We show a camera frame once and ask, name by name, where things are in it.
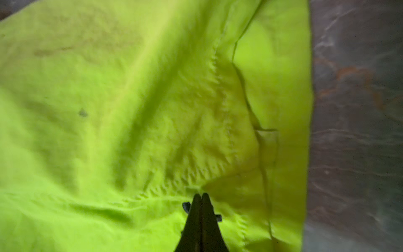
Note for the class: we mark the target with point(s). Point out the lime green shorts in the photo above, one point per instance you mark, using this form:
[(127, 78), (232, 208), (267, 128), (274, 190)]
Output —
[(114, 113)]

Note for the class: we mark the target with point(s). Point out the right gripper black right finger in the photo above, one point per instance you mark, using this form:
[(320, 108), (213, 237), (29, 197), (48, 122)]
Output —
[(211, 238)]

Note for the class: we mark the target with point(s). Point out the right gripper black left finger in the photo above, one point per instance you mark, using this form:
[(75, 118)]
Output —
[(190, 240)]

